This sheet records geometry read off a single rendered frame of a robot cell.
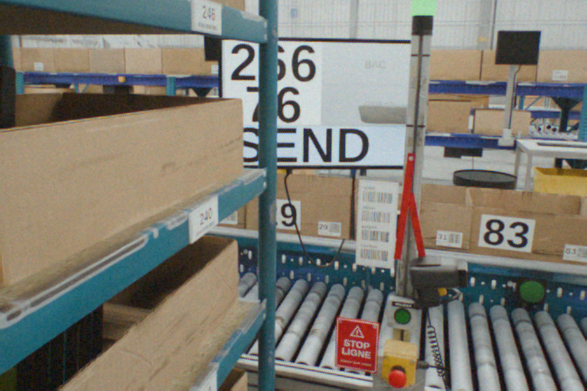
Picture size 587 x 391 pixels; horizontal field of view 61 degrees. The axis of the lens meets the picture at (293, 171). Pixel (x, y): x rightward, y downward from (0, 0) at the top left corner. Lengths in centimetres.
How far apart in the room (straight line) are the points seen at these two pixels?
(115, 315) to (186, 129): 31
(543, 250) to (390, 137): 78
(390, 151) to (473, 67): 505
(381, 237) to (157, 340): 68
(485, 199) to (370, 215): 96
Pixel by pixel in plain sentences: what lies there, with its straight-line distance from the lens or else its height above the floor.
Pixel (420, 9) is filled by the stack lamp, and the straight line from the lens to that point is 107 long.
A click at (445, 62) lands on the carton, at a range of 619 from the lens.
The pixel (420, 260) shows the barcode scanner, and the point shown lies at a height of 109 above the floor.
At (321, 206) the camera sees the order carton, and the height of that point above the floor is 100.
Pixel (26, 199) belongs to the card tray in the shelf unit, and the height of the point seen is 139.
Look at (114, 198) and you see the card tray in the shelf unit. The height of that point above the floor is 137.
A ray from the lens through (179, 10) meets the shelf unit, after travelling 47.
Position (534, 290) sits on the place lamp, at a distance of 175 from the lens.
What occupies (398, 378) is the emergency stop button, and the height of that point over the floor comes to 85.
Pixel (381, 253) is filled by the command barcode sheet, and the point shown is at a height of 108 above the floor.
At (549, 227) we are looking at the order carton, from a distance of 177.
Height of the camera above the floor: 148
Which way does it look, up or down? 12 degrees down
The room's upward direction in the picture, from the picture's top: 1 degrees clockwise
